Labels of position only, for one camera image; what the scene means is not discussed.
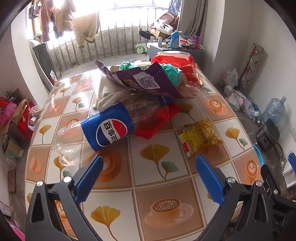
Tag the white plastic bag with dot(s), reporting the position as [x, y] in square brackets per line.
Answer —
[231, 77]

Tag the red gift bag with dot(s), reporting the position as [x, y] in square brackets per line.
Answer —
[24, 122]

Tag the red plastic wrapper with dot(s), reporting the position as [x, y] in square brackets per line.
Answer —
[161, 115]

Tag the hanging brown jacket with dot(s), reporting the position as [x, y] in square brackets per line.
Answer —
[49, 18]

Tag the purple bottle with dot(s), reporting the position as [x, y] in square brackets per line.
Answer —
[197, 42]

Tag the metal balcony railing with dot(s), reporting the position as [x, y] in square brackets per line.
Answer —
[115, 41]

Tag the black rice cooker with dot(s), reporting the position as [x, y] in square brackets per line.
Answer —
[268, 135]

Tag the dark metal cabinet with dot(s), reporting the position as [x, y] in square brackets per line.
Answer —
[42, 60]

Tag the pile of clothes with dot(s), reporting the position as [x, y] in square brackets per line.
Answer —
[164, 23]

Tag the blue detergent bottle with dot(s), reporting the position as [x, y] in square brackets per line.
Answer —
[175, 39]

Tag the purple instant noodle bag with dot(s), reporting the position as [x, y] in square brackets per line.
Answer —
[143, 78]

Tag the rolled printed mat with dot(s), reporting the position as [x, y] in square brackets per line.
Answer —
[252, 64]

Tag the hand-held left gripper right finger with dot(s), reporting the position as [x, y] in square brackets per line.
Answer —
[208, 178]

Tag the pile of plastic packets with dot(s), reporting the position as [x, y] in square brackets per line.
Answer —
[245, 105]

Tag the white paper bag green logo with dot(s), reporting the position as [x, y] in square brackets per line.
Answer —
[140, 48]

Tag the pink plastic bag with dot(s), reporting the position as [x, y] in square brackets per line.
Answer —
[8, 113]

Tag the white wall outlet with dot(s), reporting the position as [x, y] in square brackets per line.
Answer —
[293, 132]

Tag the yellow snack packet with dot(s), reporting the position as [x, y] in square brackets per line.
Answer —
[201, 136]

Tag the blue plastic basket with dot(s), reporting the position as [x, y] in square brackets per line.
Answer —
[258, 154]

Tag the red and white snack bag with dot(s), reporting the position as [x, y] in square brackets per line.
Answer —
[182, 62]

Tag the empty blue water jug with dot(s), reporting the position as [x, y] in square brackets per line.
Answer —
[275, 111]

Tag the grey cabinet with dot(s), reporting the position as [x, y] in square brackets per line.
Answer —
[157, 49]

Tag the grey curtain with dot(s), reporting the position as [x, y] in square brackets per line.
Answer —
[198, 18]

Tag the beige cloth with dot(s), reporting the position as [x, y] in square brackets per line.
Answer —
[108, 92]

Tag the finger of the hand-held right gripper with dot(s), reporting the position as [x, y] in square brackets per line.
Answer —
[269, 180]

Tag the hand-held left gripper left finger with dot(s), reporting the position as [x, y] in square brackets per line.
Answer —
[90, 176]

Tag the clear plastic cola bottle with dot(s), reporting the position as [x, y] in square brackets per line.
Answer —
[108, 129]

